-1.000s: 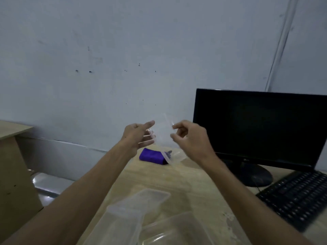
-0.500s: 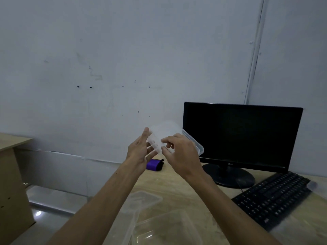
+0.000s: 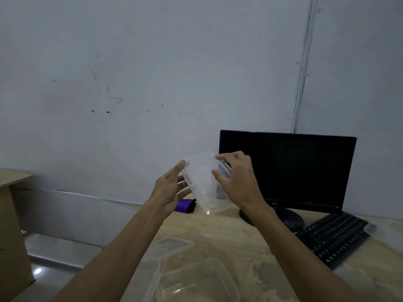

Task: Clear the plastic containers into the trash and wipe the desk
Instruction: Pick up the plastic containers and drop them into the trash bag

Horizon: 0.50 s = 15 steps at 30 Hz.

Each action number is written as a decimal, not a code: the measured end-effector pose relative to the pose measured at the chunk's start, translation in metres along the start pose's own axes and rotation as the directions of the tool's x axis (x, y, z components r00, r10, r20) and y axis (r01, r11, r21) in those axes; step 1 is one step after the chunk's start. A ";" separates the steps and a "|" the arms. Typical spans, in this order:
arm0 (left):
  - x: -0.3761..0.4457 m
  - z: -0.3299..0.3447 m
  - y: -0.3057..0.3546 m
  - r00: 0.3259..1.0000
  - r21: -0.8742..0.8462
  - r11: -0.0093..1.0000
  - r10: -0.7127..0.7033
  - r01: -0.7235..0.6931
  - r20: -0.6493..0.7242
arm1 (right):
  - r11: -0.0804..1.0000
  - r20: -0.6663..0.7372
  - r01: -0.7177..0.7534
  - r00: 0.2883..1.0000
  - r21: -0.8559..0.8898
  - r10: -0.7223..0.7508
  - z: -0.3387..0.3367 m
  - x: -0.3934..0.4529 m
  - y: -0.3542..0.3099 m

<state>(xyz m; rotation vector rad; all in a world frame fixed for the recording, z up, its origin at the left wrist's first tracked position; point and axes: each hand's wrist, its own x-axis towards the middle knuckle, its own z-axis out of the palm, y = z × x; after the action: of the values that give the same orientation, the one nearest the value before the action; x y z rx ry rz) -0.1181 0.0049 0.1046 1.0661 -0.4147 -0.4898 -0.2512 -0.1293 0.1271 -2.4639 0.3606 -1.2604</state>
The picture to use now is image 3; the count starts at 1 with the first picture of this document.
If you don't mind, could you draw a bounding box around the person's left forearm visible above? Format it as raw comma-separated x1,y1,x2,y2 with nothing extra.
52,198,169,302

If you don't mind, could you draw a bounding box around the person's left hand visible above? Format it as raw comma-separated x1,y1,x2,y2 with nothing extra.
150,159,193,217

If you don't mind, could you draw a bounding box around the person's right forearm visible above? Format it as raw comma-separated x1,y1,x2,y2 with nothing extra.
244,201,361,302

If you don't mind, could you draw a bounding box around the light wooden table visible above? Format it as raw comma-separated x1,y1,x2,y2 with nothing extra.
119,195,403,302

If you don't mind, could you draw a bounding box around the light wooden side desk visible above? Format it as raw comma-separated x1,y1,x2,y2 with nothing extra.
0,168,36,302

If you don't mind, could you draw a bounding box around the black computer monitor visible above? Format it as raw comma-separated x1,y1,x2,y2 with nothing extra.
219,130,357,233

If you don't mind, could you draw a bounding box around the purple grey cleaning cloth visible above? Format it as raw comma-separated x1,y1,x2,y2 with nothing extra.
174,198,197,213

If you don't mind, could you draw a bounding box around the person's right hand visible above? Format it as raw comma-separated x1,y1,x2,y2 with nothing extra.
211,151,268,214

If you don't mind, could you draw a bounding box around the black keyboard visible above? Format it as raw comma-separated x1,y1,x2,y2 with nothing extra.
294,212,369,270

